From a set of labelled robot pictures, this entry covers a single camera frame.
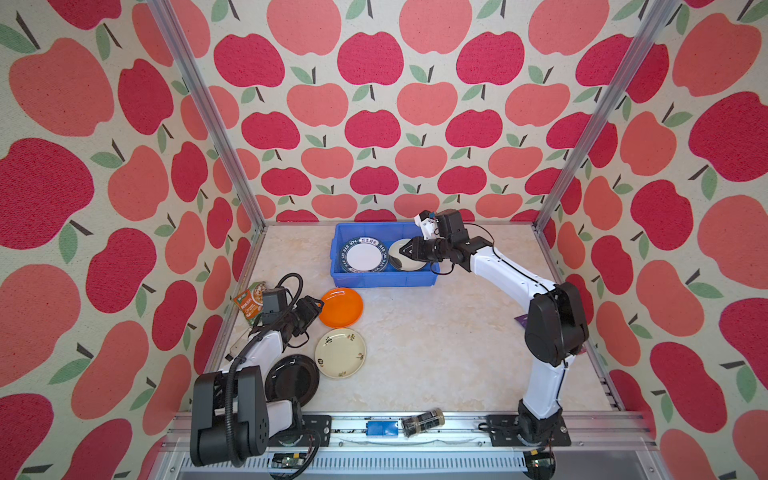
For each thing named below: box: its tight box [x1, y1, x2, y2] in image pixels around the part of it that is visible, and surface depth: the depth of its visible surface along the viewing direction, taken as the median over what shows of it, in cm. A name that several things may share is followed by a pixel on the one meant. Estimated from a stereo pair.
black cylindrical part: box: [401, 408, 445, 438], surface depth 75 cm
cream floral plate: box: [314, 328, 367, 379], surface depth 90 cm
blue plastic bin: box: [330, 222, 440, 289], surface depth 105 cm
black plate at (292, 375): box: [265, 354, 320, 407], surface depth 82 cm
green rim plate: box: [340, 237, 389, 274], surface depth 111 cm
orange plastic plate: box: [319, 287, 364, 329], surface depth 99 cm
